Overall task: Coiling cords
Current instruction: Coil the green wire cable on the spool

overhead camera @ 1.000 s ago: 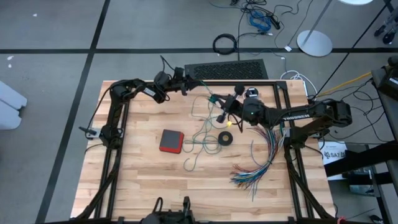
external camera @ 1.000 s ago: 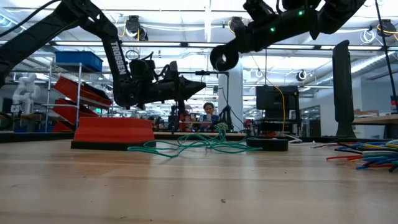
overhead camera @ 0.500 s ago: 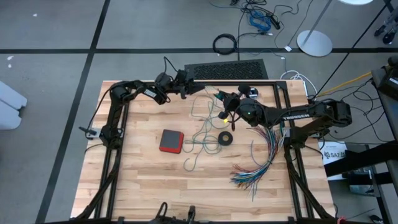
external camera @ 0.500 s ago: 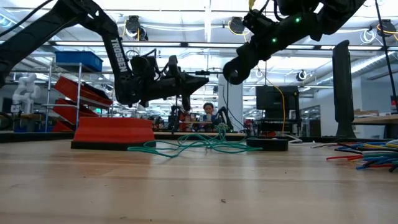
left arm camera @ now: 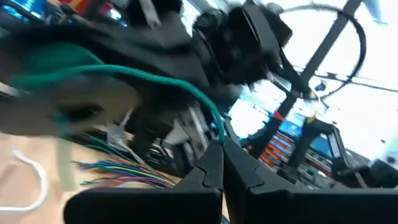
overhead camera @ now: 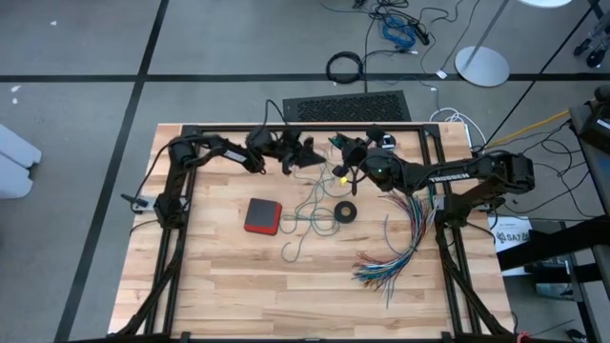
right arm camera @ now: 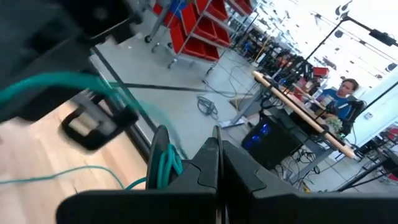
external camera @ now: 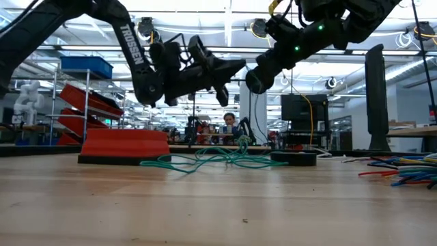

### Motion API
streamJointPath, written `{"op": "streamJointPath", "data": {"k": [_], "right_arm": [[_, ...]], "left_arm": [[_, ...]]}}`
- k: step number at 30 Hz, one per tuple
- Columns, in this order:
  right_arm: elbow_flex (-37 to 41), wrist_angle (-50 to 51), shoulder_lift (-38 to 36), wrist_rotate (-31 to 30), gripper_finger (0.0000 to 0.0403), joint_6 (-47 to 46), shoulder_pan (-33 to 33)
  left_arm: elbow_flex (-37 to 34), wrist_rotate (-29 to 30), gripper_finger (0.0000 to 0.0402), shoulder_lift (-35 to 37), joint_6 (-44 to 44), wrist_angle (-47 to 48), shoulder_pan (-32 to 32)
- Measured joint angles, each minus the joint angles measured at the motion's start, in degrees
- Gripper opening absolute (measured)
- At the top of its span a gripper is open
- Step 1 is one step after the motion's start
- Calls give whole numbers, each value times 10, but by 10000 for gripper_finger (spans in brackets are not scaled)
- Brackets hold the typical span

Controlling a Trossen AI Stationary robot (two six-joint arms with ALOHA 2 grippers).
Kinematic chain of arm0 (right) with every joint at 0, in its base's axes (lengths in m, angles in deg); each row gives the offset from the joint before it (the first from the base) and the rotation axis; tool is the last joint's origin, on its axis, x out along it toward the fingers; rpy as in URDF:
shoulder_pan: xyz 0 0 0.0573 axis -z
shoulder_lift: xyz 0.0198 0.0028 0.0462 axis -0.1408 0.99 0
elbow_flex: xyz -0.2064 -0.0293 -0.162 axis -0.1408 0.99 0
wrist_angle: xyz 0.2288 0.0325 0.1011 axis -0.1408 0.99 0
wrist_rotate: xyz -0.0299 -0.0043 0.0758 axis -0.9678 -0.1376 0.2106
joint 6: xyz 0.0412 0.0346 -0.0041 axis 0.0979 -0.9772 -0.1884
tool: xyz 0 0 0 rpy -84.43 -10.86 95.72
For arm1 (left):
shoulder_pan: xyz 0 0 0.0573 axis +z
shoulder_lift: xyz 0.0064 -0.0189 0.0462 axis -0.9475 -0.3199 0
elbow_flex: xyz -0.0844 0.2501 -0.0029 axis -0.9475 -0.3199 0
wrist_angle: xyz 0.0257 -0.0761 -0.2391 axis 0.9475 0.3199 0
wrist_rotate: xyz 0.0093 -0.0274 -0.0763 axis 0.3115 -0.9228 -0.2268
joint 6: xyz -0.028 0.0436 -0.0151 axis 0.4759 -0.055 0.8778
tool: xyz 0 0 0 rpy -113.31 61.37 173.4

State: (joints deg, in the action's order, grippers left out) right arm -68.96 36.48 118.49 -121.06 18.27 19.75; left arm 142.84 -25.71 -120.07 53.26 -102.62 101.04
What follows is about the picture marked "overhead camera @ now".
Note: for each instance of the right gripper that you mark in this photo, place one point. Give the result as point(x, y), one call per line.
point(364, 159)

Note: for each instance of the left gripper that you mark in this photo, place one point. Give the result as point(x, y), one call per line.
point(286, 145)

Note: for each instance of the black tape roll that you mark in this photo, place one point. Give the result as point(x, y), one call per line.
point(337, 212)

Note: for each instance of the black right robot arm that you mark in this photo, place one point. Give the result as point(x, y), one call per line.
point(448, 177)

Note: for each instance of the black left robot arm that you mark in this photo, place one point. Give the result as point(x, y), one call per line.
point(233, 155)

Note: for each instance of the black floor vent grille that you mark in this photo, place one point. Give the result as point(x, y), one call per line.
point(348, 107)

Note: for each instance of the red and black box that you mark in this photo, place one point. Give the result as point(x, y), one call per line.
point(263, 215)

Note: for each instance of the small white plug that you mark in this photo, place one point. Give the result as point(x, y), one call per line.
point(441, 74)

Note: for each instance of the floor stand with round base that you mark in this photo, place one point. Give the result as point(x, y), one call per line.
point(481, 66)

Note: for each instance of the white printed sign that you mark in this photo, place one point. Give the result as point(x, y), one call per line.
point(510, 236)

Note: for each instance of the thin black slanted pole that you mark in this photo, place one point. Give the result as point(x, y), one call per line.
point(540, 71)

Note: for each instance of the dark side desk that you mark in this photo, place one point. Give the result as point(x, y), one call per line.
point(588, 162)

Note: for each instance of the white round stand base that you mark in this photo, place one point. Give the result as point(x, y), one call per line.
point(545, 3)

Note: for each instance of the wheeled chair base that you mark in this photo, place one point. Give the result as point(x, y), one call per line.
point(595, 57)

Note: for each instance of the white rounded object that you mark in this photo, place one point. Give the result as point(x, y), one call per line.
point(14, 162)

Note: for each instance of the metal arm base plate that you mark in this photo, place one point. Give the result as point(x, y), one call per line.
point(437, 204)
point(150, 204)

